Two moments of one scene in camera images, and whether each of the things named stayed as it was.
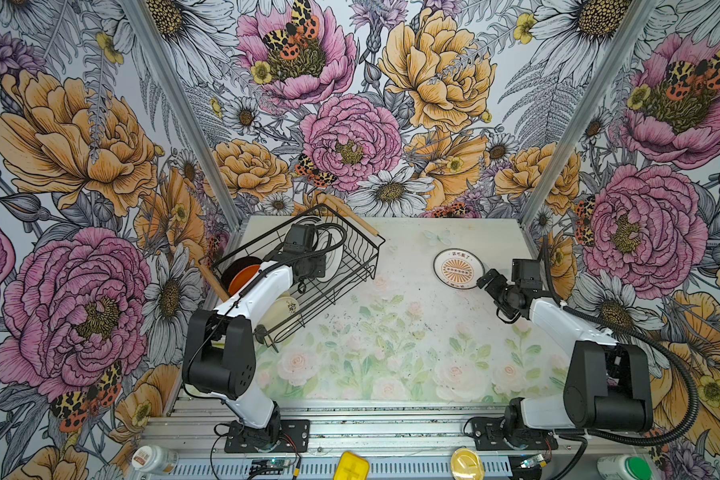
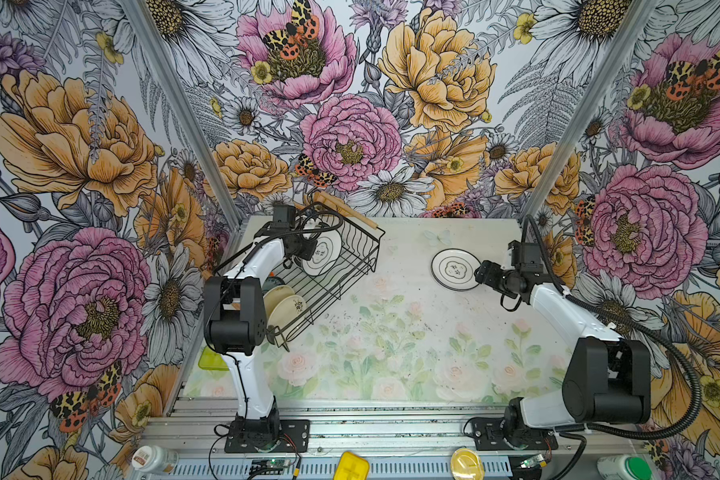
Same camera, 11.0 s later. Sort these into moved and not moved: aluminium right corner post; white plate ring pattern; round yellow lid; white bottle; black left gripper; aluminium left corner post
Moved: black left gripper; white plate ring pattern
Not moved: white bottle; aluminium right corner post; round yellow lid; aluminium left corner post
